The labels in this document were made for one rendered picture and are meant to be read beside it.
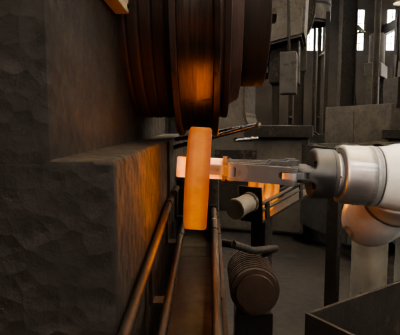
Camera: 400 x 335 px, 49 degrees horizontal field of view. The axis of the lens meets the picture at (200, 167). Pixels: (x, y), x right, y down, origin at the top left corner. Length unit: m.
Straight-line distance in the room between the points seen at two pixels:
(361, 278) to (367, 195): 0.98
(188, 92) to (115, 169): 0.33
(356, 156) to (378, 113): 4.18
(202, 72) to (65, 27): 0.28
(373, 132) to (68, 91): 4.54
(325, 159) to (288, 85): 2.65
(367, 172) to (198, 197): 0.24
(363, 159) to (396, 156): 0.05
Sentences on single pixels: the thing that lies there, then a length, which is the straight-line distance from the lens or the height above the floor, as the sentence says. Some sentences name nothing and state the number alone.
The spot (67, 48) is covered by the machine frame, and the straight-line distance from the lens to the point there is 0.45.
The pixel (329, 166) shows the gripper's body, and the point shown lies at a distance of 0.64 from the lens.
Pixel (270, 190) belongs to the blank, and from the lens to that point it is 1.38.
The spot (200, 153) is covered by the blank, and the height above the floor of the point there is 0.86.
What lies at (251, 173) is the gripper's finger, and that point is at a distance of 0.61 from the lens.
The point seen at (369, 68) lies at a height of 2.02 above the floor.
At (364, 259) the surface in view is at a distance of 1.60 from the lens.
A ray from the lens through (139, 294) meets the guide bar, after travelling 0.46.
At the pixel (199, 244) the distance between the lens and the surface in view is 0.89.
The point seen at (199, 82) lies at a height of 0.97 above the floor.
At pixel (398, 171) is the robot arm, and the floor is 0.84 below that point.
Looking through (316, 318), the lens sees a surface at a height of 0.72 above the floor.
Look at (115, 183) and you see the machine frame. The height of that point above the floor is 0.85.
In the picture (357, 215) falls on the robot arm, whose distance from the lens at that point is 0.79.
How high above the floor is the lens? 0.90
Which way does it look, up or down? 6 degrees down
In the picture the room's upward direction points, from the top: straight up
